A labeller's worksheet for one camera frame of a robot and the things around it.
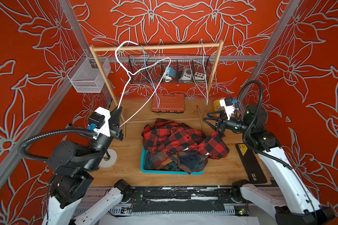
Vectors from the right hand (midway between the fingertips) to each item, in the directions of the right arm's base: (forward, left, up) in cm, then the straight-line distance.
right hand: (204, 117), depth 61 cm
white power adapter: (+39, +5, -4) cm, 40 cm away
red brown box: (+39, +17, -32) cm, 54 cm away
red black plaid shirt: (+1, +19, -18) cm, 26 cm away
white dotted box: (+42, -4, -8) cm, 43 cm away
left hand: (-7, +32, +16) cm, 37 cm away
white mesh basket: (+35, +70, -2) cm, 78 cm away
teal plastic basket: (-8, +31, -27) cm, 42 cm away
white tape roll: (-7, +52, -36) cm, 63 cm away
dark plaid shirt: (-11, +11, -22) cm, 27 cm away
